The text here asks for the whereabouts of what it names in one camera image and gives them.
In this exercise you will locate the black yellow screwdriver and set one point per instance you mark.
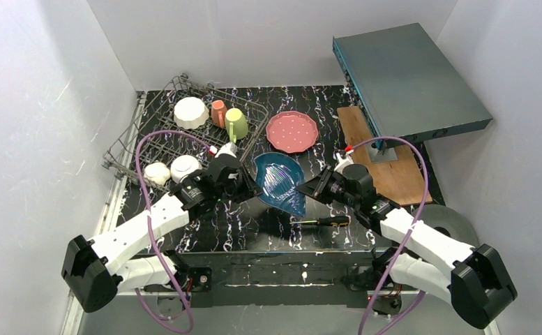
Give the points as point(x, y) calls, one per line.
point(332, 221)

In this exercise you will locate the wooden board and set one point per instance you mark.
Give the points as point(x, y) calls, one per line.
point(399, 180)

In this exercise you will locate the gold-rimmed small bowl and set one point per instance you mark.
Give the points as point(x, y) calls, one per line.
point(157, 173)

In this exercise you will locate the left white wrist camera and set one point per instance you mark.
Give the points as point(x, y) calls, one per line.
point(229, 148)

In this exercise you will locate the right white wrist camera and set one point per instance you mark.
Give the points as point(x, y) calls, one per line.
point(344, 160)

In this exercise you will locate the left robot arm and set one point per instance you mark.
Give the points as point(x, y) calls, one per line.
point(96, 269)

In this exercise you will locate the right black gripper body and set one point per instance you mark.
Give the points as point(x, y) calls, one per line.
point(320, 185)

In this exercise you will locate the white bowl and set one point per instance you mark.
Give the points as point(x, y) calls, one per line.
point(182, 166)

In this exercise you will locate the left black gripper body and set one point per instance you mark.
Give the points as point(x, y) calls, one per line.
point(245, 185)

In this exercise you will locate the blue leaf-shaped plate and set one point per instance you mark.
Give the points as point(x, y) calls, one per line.
point(278, 175)

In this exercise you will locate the grey wire dish rack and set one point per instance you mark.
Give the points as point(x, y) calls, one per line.
point(155, 136)

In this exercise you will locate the light green mug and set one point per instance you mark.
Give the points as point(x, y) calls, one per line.
point(236, 124)

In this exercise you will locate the teal metal case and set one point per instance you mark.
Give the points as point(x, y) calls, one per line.
point(406, 87)

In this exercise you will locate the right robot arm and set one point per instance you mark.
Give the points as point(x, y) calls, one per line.
point(473, 280)

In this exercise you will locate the pink dotted plate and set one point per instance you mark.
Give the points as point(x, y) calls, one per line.
point(292, 132)

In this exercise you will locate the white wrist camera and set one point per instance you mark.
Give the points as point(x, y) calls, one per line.
point(229, 148)
point(344, 160)

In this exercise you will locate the pink small cup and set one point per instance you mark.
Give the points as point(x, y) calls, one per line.
point(218, 111)

